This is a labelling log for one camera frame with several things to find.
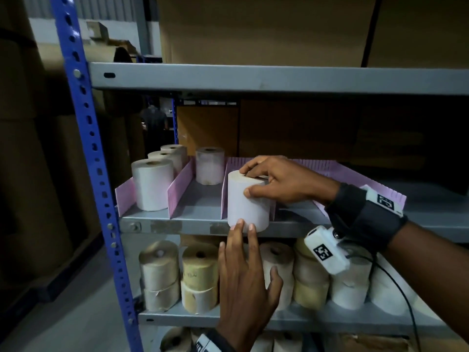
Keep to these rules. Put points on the person's right hand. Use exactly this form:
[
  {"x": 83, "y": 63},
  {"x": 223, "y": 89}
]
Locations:
[{"x": 293, "y": 183}]

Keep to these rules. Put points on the black right wristband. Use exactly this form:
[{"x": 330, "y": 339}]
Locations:
[{"x": 359, "y": 223}]

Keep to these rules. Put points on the orange-brown cardboard box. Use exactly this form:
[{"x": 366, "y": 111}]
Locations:
[{"x": 209, "y": 131}]

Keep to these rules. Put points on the small brown cardboard box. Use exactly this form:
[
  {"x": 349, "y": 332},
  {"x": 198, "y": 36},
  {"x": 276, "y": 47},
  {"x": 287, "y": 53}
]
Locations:
[{"x": 97, "y": 31}]

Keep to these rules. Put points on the person's left hand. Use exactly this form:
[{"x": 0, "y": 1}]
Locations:
[{"x": 242, "y": 289}]

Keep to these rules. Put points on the person's right forearm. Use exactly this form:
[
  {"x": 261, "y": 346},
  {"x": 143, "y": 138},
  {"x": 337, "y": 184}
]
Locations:
[{"x": 432, "y": 271}]

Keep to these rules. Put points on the black left wristband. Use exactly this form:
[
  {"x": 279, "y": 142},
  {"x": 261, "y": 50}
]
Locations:
[{"x": 223, "y": 340}]

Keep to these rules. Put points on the white marker tag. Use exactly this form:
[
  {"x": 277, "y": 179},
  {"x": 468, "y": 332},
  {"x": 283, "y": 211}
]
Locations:
[
  {"x": 384, "y": 201},
  {"x": 205, "y": 344}
]

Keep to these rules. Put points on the stack of large brown rolls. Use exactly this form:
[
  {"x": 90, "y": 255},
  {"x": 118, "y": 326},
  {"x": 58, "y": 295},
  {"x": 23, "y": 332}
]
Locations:
[{"x": 29, "y": 161}]

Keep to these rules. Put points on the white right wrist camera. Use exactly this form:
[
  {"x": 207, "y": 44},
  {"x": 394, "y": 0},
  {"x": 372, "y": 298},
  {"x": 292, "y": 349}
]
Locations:
[{"x": 329, "y": 252}]

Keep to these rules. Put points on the black wristband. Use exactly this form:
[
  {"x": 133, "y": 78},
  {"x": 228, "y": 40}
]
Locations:
[
  {"x": 359, "y": 223},
  {"x": 223, "y": 340}
]

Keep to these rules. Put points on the blue perforated rack post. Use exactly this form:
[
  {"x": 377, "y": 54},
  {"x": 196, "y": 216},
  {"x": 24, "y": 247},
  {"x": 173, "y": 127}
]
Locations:
[
  {"x": 175, "y": 120},
  {"x": 95, "y": 161}
]

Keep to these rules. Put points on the row of white paper rolls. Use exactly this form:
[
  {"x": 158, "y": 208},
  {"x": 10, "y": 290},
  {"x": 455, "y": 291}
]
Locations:
[
  {"x": 161, "y": 271},
  {"x": 176, "y": 340}
]

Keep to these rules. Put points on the brown paper package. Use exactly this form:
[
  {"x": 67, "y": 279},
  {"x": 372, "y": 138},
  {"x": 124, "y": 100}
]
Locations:
[{"x": 366, "y": 343}]

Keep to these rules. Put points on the black pallet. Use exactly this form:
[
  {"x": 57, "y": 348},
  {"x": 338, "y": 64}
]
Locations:
[{"x": 62, "y": 278}]

